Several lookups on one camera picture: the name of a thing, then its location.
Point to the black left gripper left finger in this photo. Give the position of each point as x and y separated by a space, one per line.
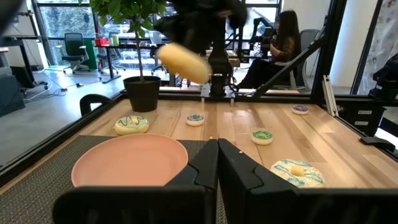
140 205

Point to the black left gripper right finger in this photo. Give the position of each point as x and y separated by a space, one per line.
280 205

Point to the cream bun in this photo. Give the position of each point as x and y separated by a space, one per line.
286 171

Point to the large plain yellow donut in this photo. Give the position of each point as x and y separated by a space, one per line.
186 63

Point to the pink plate with buns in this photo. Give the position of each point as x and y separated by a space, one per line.
124 129

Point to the black background robot arm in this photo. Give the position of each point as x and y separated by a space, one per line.
264 37

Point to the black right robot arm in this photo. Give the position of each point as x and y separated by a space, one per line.
219 62

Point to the small green sprinkle donut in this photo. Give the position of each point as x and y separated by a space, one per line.
262 140

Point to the black office desk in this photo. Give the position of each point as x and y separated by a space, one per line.
124 46

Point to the green cup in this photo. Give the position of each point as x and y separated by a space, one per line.
115 40

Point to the green tree in black pot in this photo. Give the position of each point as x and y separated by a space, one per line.
143 96

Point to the seated person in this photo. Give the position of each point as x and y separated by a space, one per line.
283 46

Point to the red box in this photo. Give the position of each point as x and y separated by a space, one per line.
101 42

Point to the small blue sprinkle donut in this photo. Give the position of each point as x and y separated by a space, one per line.
195 122

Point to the small purple icing donut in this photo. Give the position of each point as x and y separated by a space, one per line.
300 110

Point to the green cabinet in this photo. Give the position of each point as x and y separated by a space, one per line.
91 59

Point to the grey woven placemat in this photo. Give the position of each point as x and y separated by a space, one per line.
31 193

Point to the black control box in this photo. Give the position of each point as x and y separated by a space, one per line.
351 118

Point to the flat black clamp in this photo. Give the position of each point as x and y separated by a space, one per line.
376 142

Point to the grey office chair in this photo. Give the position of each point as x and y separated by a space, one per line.
308 39

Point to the silver aluminium bar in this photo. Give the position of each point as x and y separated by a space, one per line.
329 96

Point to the black office chair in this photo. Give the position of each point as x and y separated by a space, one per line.
73 43

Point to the black mounted device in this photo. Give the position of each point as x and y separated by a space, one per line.
387 77

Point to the dark grey cabinet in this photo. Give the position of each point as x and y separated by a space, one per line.
11 93

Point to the black standing desk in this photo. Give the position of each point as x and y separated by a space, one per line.
18 40

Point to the white printed curtain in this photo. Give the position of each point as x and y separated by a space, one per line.
385 31

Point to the black aluminium table frame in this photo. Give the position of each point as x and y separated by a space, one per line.
280 98

